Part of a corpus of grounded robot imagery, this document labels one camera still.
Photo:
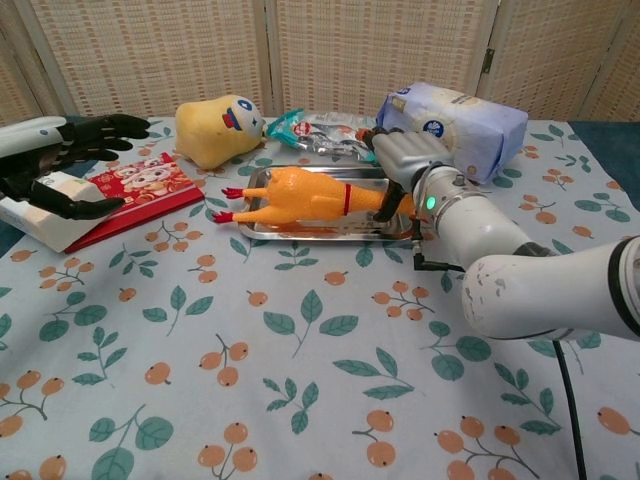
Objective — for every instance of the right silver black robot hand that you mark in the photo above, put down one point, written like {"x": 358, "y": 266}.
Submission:
{"x": 407, "y": 150}

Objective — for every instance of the yellow rubber chicken toy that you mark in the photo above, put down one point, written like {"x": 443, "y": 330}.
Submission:
{"x": 300, "y": 195}

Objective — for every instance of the blue wrapped tissue pack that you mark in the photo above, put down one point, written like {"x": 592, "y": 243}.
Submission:
{"x": 480, "y": 135}

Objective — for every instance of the brass screen hinge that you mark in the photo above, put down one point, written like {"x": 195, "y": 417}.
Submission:
{"x": 489, "y": 61}

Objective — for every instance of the white Face tissue pack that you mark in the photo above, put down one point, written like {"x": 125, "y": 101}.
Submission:
{"x": 50, "y": 230}

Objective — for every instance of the woven folding screen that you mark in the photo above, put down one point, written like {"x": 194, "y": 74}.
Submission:
{"x": 150, "y": 50}

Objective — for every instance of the stainless steel rectangular tray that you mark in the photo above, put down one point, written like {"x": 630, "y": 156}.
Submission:
{"x": 325, "y": 236}

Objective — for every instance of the yellow plush toy with face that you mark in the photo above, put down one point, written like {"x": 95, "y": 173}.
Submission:
{"x": 210, "y": 130}

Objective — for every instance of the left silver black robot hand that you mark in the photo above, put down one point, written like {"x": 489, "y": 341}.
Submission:
{"x": 85, "y": 137}

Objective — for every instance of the silver and teal snack bag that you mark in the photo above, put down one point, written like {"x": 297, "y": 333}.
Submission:
{"x": 325, "y": 136}

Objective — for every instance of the leaf and fruit print tablecloth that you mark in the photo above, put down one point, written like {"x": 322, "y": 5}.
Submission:
{"x": 250, "y": 400}

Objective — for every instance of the red cartoon printed envelope pack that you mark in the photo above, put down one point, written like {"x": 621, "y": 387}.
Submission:
{"x": 160, "y": 185}

